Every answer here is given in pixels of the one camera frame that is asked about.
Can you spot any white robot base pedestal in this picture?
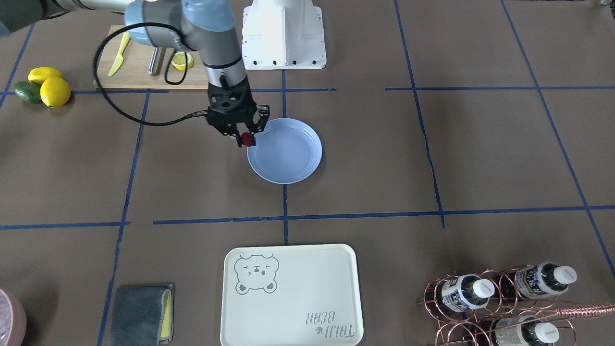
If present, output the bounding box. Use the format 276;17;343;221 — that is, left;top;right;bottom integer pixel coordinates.
242;0;327;70

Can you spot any yellow lemon near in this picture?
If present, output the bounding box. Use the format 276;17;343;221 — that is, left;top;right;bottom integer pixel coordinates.
40;77;71;108

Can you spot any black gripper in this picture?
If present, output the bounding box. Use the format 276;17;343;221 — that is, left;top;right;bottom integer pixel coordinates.
206;79;270;148

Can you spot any light blue plate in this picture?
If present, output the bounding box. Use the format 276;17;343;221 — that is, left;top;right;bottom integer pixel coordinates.
247;118;323;185

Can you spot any dark tea bottle three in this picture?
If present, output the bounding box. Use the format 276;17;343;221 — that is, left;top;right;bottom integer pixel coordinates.
492;315;560;346

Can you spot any dark tea bottle two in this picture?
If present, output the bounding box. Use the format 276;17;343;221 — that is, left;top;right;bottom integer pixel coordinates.
514;261;578;299

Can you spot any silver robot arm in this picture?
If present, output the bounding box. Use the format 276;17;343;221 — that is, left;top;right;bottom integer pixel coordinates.
1;0;270;147

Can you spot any lemon half slice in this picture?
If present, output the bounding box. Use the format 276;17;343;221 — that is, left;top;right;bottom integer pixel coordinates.
171;52;194;72

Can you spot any cream bear tray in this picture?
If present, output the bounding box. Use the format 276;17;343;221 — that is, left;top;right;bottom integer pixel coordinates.
220;244;364;346

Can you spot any yellow plastic knife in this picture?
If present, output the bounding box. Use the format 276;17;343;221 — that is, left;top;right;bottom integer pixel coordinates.
108;32;131;77

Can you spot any dark tea bottle one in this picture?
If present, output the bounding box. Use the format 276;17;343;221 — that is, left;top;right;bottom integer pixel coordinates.
435;274;496;315

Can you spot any steel knife sharpener rod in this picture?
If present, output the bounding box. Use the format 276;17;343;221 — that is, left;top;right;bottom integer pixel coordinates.
148;47;162;76

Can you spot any pink bowl of ice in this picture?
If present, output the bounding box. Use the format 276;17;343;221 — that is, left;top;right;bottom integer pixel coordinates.
0;289;27;346

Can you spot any wooden cutting board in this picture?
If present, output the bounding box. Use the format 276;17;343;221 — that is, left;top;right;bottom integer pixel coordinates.
97;34;209;90

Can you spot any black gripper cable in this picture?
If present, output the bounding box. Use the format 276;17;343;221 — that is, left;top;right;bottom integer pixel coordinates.
93;23;212;127

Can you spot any green lime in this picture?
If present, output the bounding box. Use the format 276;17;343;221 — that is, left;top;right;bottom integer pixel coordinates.
13;81;42;104

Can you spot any yellow lemon far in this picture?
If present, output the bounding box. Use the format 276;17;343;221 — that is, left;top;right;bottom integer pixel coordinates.
28;66;64;86

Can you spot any copper wire bottle rack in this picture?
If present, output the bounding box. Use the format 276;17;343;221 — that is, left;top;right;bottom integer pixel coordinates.
417;265;614;346

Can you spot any grey folded cloth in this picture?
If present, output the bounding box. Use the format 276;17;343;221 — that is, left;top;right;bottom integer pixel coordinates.
108;283;175;346

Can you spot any yellow lemon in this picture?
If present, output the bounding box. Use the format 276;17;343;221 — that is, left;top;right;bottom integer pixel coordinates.
28;66;64;86
40;77;71;108

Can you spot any red strawberry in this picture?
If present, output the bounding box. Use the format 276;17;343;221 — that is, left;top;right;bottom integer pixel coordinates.
242;132;255;147

